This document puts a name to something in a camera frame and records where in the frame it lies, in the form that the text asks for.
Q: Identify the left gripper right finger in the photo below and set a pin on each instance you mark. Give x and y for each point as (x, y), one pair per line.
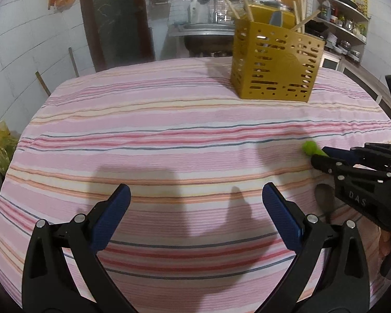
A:
(329, 272)

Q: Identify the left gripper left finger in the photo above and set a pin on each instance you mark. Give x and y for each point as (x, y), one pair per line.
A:
(47, 284)

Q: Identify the green frog utensil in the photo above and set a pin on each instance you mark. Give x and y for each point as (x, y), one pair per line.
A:
(311, 148)

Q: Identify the wooden chopstick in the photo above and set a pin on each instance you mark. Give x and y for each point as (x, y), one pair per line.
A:
(306, 20)
(300, 11)

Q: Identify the right hand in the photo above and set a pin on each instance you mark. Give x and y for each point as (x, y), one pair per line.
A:
(384, 244)

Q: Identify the yellow perforated utensil holder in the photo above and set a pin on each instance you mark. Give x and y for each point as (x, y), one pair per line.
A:
(273, 62)

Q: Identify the corner shelf with condiments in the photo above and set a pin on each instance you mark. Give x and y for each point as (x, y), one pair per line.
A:
(346, 26)

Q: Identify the pink striped tablecloth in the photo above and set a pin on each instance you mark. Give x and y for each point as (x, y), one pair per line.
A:
(196, 237)

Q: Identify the steel sink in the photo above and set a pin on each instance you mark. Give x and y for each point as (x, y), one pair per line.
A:
(204, 37)

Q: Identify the dark wooden glass door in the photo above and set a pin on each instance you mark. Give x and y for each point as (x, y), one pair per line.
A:
(117, 32)

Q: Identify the yellow wall poster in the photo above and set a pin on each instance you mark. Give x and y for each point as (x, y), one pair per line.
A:
(362, 6)

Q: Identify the wooden stick leaning on wall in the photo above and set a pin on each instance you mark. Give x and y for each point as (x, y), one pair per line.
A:
(42, 83)

